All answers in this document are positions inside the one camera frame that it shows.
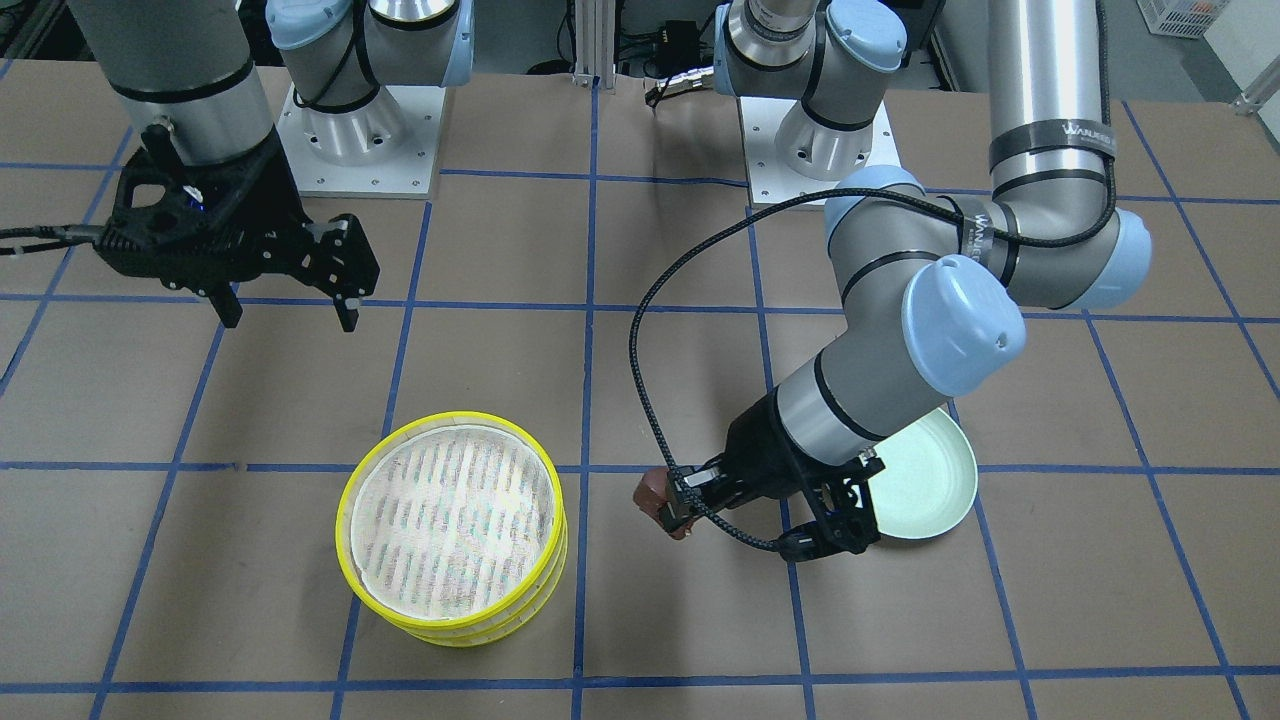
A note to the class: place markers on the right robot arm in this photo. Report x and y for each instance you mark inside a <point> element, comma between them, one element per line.
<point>188,64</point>

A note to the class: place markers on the brown steamed bun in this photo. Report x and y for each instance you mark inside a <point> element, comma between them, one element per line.
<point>651,496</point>

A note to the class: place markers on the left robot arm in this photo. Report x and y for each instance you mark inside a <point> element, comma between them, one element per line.
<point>932,290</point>

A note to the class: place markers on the yellow steamer basket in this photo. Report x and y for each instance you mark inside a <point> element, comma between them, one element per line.
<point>448,515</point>
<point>501,619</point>

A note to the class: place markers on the pale green plate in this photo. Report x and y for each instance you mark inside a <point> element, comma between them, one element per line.
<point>929,482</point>

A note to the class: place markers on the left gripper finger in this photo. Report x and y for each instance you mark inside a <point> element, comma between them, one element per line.
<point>686,496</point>

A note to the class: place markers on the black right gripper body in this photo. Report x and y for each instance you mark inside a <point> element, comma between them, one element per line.
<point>268,188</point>

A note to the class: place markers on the aluminium frame post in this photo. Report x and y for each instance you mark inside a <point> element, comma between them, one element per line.
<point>594,44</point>

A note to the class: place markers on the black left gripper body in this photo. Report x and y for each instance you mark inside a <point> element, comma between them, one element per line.
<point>762,447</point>

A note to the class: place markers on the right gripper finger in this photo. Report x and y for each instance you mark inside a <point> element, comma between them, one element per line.
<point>224,301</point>
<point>347,310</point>

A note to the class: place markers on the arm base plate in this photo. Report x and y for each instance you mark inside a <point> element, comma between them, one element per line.
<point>788,154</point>
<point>387,150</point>

